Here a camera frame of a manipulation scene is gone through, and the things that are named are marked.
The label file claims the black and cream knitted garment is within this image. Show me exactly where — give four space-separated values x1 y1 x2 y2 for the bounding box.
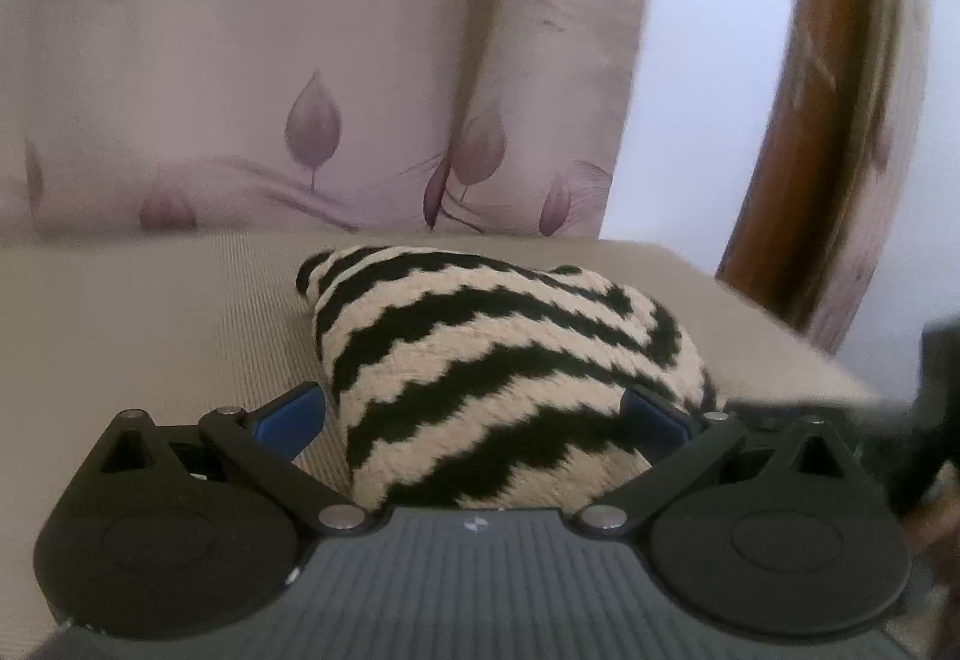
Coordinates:
296 245 722 514

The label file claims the beige woven mattress cover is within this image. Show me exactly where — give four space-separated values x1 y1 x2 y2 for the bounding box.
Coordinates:
2 233 872 658

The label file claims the pink leaf-print curtain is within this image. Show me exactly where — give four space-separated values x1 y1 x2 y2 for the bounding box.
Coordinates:
2 0 646 238

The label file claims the brown wooden door frame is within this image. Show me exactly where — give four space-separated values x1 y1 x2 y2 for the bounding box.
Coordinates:
718 0 931 353

